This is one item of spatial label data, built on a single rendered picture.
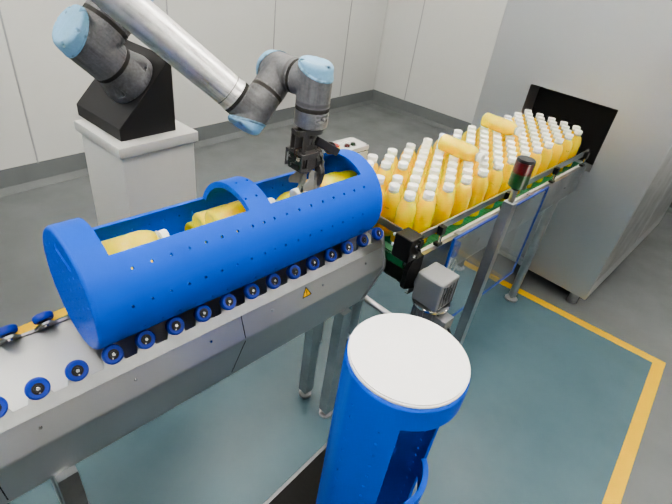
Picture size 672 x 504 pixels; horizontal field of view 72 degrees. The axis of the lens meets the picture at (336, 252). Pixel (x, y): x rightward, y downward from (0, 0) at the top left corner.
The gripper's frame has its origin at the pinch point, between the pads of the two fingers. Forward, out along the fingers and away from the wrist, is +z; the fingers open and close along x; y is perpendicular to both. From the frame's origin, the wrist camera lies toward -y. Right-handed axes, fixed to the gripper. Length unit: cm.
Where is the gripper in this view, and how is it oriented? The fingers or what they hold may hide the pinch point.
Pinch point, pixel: (308, 190)
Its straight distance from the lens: 138.9
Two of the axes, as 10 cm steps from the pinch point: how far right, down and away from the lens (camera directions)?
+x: 6.9, 4.8, -5.4
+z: -1.3, 8.2, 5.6
